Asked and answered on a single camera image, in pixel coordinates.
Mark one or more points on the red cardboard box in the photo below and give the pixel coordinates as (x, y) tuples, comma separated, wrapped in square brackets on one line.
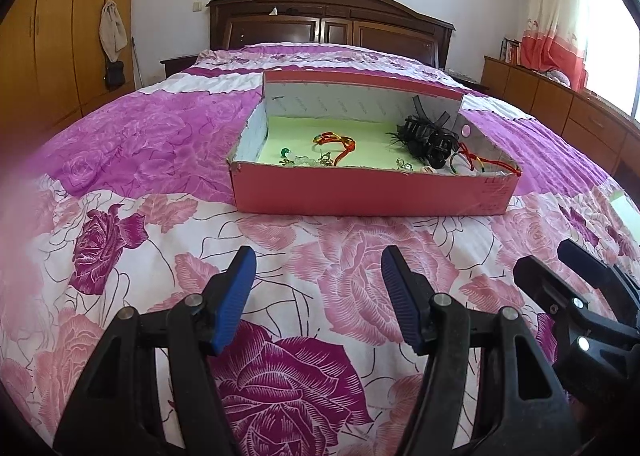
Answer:
[(370, 191)]

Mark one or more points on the row of books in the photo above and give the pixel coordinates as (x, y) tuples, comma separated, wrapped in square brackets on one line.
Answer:
[(511, 51)]

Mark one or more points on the hanging beige cloth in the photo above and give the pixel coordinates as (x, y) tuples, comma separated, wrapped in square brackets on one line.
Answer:
[(112, 30)]

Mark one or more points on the black hair clip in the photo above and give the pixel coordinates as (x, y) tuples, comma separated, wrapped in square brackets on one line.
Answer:
[(425, 138)]

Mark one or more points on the window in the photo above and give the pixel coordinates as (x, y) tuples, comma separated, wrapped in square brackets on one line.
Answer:
[(612, 45)]

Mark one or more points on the brown wooden wardrobe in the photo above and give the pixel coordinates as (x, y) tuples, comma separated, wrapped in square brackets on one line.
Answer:
[(55, 25)]

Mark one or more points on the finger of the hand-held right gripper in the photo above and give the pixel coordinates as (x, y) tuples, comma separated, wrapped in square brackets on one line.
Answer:
[(605, 278), (565, 306)]

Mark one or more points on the long wooden cabinet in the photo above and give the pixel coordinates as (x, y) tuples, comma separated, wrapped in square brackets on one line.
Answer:
[(560, 100)]

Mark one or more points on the floral pink bedspread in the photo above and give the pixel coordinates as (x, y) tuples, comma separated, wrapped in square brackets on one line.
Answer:
[(150, 135)]

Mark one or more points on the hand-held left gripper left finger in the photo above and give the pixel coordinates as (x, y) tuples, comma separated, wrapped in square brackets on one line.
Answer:
[(235, 296)]

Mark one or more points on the dark wooden headboard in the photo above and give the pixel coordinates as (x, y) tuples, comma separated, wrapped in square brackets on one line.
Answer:
[(330, 10)]

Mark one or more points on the white wall switch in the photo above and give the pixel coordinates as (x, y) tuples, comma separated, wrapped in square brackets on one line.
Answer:
[(198, 4)]

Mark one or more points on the thin leaning rod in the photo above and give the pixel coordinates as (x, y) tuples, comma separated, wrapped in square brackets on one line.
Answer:
[(136, 60)]

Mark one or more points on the pale green paper sheet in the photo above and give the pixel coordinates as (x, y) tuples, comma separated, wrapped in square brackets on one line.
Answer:
[(627, 208)]

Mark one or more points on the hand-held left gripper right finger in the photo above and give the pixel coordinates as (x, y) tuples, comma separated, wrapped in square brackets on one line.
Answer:
[(400, 296)]

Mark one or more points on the dark wooden nightstand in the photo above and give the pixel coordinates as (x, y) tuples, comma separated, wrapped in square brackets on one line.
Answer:
[(467, 80), (177, 65)]

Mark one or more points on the red and cream curtain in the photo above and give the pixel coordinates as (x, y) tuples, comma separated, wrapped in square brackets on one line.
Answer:
[(555, 35)]

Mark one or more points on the dark hanging bag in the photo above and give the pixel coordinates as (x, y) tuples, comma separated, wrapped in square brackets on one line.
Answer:
[(114, 74)]

